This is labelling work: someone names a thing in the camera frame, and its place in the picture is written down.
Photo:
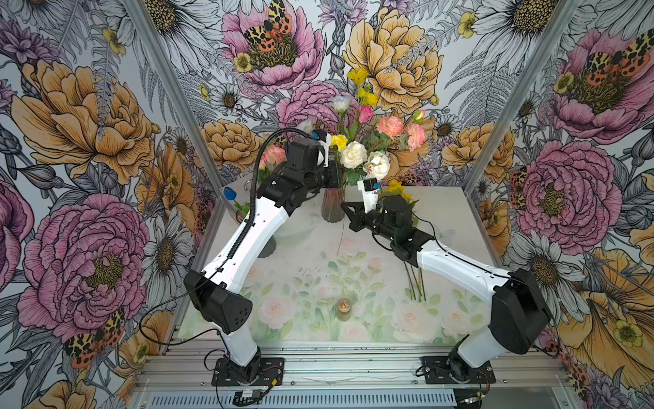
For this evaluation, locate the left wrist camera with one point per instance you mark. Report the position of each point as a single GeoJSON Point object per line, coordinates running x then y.
{"type": "Point", "coordinates": [324, 140]}

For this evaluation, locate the pink carnation stem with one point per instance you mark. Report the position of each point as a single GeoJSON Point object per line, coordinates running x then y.
{"type": "Point", "coordinates": [271, 159]}

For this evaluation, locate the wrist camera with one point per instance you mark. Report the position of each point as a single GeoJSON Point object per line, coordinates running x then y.
{"type": "Point", "coordinates": [370, 190]}
{"type": "Point", "coordinates": [324, 140]}

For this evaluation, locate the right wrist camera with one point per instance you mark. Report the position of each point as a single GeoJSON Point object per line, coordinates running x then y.
{"type": "Point", "coordinates": [370, 190]}

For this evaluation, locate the ribbed glass vase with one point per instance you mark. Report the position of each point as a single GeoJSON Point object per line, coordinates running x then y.
{"type": "Point", "coordinates": [269, 248]}
{"type": "Point", "coordinates": [331, 209]}

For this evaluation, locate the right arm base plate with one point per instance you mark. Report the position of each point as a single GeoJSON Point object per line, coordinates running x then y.
{"type": "Point", "coordinates": [440, 369]}

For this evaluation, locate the yellow ranunculus flower stem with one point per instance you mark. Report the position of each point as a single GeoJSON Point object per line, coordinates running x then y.
{"type": "Point", "coordinates": [419, 281]}

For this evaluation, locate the large sunflower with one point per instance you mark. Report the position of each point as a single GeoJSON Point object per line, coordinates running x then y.
{"type": "Point", "coordinates": [397, 189]}

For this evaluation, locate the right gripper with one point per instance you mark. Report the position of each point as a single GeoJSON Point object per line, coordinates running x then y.
{"type": "Point", "coordinates": [357, 216]}

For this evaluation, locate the aluminium rail frame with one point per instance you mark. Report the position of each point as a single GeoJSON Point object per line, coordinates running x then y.
{"type": "Point", "coordinates": [350, 376]}

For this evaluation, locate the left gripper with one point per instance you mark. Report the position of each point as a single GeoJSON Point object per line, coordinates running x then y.
{"type": "Point", "coordinates": [335, 175]}

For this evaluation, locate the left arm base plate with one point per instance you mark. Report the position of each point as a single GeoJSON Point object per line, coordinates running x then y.
{"type": "Point", "coordinates": [260, 372]}

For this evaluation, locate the small glass spice jar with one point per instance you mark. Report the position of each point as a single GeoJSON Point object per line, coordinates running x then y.
{"type": "Point", "coordinates": [344, 309]}

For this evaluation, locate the pink rose bunch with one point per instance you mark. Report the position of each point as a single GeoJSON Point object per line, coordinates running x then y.
{"type": "Point", "coordinates": [394, 133]}

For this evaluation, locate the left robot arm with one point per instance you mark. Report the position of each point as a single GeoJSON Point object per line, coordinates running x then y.
{"type": "Point", "coordinates": [310, 166]}

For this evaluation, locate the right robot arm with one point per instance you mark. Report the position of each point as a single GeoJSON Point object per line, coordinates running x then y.
{"type": "Point", "coordinates": [519, 313]}

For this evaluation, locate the small blue rosebud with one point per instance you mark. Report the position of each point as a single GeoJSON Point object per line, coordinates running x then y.
{"type": "Point", "coordinates": [229, 193]}

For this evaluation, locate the small yellow wildflower sprig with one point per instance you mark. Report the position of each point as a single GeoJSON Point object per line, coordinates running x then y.
{"type": "Point", "coordinates": [363, 92]}

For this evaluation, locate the white rose bunch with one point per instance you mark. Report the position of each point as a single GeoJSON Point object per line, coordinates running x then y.
{"type": "Point", "coordinates": [339, 114]}

